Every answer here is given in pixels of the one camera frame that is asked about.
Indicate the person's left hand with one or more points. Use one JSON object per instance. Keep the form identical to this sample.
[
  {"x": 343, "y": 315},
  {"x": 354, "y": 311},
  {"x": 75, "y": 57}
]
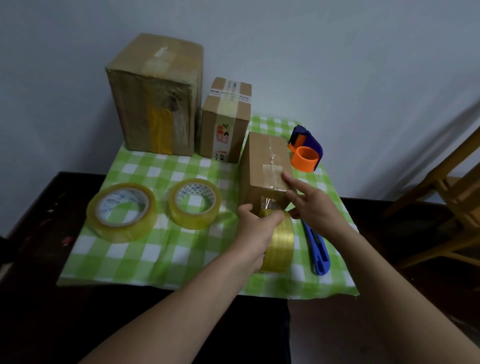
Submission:
[{"x": 251, "y": 236}]

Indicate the person's right hand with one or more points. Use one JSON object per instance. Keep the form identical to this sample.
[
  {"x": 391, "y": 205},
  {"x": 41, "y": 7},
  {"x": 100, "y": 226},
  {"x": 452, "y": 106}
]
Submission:
[{"x": 320, "y": 212}]

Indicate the person's left thumb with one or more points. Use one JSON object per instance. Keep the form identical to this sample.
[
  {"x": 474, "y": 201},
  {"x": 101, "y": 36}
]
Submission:
[{"x": 273, "y": 218}]

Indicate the person's right thumb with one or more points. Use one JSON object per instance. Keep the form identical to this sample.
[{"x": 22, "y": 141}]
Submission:
[{"x": 296, "y": 213}]

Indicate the yellowish clear packing tape roll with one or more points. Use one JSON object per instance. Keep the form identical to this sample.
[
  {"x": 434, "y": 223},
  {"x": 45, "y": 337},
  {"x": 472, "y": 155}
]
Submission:
[{"x": 280, "y": 247}]

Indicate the small plain cardboard box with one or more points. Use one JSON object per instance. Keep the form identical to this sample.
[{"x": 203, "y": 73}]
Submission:
[{"x": 260, "y": 157}]

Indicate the person's right forearm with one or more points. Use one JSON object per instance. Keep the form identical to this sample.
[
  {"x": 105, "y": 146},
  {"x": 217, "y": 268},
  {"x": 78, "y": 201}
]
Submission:
[{"x": 390, "y": 300}]

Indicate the person's left forearm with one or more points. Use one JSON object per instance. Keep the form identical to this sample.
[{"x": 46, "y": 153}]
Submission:
[{"x": 180, "y": 311}]

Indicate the blue utility knife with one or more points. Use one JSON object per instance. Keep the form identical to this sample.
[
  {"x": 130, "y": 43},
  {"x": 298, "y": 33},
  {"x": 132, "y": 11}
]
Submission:
[{"x": 318, "y": 258}]

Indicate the blue and orange tape dispenser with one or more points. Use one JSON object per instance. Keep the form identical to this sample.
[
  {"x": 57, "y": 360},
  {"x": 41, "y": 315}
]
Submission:
[{"x": 305, "y": 159}]

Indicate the medium clear packing tape roll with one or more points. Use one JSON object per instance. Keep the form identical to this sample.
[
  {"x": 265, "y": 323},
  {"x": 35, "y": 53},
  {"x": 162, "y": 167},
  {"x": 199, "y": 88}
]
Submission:
[{"x": 195, "y": 221}]

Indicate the cardboard box with orange label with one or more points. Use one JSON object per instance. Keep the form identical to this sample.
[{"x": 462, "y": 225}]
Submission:
[{"x": 225, "y": 123}]

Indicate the green checked cloth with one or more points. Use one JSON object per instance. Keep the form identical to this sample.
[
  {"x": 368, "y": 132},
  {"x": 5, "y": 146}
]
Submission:
[{"x": 168, "y": 255}]

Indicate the large clear packing tape roll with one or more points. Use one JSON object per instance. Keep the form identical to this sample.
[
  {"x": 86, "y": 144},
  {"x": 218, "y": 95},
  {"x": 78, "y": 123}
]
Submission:
[{"x": 120, "y": 230}]

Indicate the wooden chair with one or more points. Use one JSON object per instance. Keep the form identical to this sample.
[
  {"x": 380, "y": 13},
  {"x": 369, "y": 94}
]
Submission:
[{"x": 461, "y": 195}]

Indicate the large taped cardboard box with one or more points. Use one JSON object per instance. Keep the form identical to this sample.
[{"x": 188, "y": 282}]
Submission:
[{"x": 150, "y": 105}]

